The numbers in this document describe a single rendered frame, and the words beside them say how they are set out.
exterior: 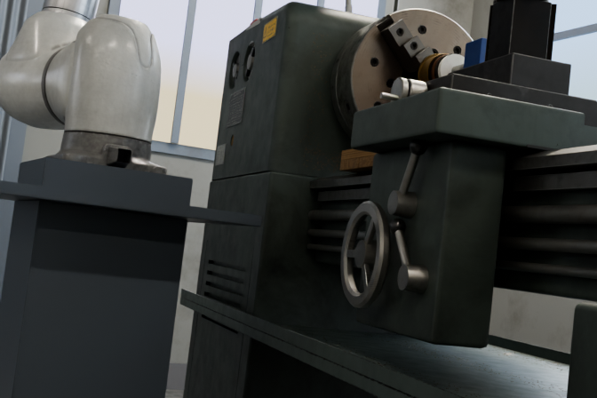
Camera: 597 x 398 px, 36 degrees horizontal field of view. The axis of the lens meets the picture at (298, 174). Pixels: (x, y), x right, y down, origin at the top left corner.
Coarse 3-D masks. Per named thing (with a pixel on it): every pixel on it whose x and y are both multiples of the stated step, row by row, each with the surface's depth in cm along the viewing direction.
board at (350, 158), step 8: (344, 152) 182; (352, 152) 177; (360, 152) 173; (368, 152) 170; (344, 160) 181; (352, 160) 177; (360, 160) 173; (368, 160) 169; (344, 168) 180; (352, 168) 176; (360, 168) 174; (368, 168) 172
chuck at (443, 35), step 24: (408, 24) 195; (432, 24) 197; (456, 24) 199; (360, 48) 191; (384, 48) 193; (432, 48) 197; (456, 48) 198; (360, 72) 191; (384, 72) 193; (360, 96) 191
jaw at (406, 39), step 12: (384, 24) 194; (396, 24) 190; (384, 36) 193; (396, 36) 190; (408, 36) 191; (396, 48) 191; (408, 48) 188; (420, 48) 189; (408, 60) 190; (420, 60) 187; (408, 72) 193
